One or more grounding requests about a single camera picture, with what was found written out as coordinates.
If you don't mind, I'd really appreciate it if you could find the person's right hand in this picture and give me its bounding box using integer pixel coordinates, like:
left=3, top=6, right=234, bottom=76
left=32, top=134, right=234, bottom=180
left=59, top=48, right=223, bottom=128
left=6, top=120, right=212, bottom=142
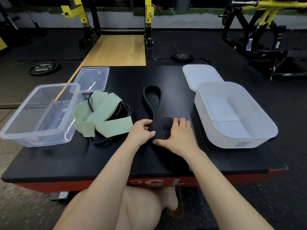
left=152, top=118, right=201, bottom=161

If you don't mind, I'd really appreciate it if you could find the person's left hand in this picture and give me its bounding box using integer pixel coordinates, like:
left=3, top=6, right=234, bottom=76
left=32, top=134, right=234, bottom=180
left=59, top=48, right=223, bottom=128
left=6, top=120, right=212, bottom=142
left=126, top=119, right=156, bottom=149

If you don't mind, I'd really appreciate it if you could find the thin black resistance band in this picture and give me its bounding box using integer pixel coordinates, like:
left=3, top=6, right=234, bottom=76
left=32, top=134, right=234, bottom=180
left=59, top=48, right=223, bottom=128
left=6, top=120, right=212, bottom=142
left=87, top=94, right=134, bottom=145

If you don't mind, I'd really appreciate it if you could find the wide black resistance band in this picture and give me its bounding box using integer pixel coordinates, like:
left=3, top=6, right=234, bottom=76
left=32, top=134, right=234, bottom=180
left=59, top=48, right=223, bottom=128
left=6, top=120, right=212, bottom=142
left=143, top=85, right=175, bottom=143

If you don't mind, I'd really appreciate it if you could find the white plastic bin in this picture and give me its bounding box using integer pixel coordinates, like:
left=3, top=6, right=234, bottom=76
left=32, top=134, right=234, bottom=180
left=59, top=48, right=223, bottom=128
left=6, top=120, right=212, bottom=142
left=194, top=81, right=279, bottom=149

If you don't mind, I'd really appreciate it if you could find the clear plastic container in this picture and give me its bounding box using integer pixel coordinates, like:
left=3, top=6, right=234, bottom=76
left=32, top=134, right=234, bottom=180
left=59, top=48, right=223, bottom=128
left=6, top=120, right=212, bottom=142
left=0, top=83, right=84, bottom=148

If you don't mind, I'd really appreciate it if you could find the person's left forearm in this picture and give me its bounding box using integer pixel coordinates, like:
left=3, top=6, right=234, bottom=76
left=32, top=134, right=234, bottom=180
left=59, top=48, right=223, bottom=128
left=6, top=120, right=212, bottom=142
left=53, top=141, right=142, bottom=230

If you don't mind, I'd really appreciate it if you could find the person's right forearm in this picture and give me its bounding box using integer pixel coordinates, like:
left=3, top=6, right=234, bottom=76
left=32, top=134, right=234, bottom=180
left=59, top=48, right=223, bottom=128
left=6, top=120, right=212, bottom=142
left=188, top=152, right=275, bottom=230

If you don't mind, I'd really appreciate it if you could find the person's left leg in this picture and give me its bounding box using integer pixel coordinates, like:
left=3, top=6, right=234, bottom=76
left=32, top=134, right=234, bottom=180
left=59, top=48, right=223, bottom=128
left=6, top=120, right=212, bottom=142
left=53, top=185, right=179, bottom=230

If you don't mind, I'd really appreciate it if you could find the brown sandal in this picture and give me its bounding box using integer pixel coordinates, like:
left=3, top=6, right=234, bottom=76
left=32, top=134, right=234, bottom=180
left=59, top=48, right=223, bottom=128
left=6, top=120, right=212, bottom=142
left=169, top=186, right=184, bottom=219

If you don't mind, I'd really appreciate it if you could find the white plastic lid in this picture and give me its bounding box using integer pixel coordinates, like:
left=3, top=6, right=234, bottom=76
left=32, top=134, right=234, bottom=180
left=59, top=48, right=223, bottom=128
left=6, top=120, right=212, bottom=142
left=182, top=64, right=225, bottom=93

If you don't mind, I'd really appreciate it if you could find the black plyo platform red side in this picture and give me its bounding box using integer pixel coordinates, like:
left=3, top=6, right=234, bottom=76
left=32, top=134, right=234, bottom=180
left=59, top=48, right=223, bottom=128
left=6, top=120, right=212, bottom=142
left=1, top=59, right=288, bottom=193

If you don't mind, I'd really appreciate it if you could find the clear plastic lid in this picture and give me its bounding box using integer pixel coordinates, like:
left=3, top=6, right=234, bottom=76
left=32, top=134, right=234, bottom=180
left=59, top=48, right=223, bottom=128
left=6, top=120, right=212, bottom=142
left=70, top=66, right=110, bottom=93

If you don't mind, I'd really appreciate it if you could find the black weight plate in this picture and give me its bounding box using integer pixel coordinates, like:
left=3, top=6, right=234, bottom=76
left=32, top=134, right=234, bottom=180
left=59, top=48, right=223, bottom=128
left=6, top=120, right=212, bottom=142
left=28, top=61, right=61, bottom=77
left=171, top=53, right=194, bottom=63

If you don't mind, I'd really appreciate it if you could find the wooden lifting platform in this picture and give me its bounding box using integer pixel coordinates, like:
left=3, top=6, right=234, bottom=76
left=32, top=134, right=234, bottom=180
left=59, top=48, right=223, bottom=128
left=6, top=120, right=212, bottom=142
left=54, top=34, right=147, bottom=101

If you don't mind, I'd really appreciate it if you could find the yellow black squat rack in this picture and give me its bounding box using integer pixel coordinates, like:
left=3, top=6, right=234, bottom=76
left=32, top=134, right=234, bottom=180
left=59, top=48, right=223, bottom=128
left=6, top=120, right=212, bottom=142
left=60, top=0, right=156, bottom=59

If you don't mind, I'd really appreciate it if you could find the yellow black exercise machine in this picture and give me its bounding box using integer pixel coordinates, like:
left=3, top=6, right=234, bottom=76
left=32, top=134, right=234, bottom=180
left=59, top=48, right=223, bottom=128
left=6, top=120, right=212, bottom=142
left=218, top=0, right=307, bottom=82

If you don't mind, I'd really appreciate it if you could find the black upright bar holder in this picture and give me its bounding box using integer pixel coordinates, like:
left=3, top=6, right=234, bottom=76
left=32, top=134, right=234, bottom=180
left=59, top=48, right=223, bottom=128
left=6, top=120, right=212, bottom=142
left=26, top=11, right=48, bottom=37

